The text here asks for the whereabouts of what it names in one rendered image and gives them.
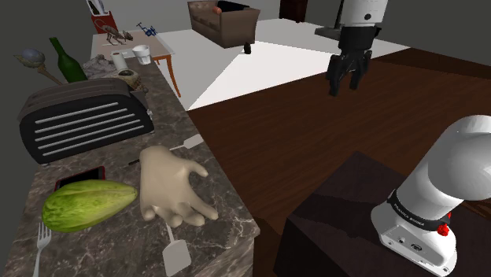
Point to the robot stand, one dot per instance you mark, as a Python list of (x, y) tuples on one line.
[(337, 214)]

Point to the brown sofa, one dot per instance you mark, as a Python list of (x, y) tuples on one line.
[(226, 23)]

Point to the grey crumpled cloth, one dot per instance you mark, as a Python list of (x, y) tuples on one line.
[(98, 67)]

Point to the red-edged black phone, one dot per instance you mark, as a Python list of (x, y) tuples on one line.
[(78, 177)]

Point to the brown woven bowl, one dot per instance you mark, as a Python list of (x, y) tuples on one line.
[(132, 78)]

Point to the beige hand sculpture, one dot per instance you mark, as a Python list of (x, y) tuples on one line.
[(165, 184)]

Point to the silver fork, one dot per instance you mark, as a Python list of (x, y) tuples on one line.
[(43, 238)]

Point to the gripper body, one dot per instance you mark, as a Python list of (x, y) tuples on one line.
[(357, 38)]

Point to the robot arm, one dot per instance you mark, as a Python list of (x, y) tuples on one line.
[(433, 180)]

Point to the blue toy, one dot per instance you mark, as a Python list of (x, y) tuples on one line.
[(147, 30)]

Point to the white cup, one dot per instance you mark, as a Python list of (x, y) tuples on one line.
[(142, 54)]

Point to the small black object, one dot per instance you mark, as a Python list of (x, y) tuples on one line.
[(248, 48)]

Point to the brown dinosaur skeleton figure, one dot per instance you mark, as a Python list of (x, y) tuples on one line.
[(115, 34)]

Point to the white paper roll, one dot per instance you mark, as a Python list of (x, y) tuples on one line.
[(119, 61)]

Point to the green glass bottle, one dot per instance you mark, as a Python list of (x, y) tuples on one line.
[(70, 65)]

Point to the white table with orange legs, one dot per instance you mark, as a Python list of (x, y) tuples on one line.
[(161, 48)]

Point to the black toaster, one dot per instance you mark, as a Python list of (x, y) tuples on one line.
[(84, 122)]

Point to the dark wooden cabinet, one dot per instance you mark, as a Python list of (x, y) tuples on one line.
[(293, 9)]

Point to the orb-headed sceptre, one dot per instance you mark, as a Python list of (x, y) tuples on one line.
[(32, 58)]

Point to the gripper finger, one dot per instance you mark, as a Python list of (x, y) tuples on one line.
[(337, 71), (361, 69)]

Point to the red knife block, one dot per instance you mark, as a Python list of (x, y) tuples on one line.
[(103, 21)]

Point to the green lettuce head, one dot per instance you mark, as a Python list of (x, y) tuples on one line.
[(86, 205)]

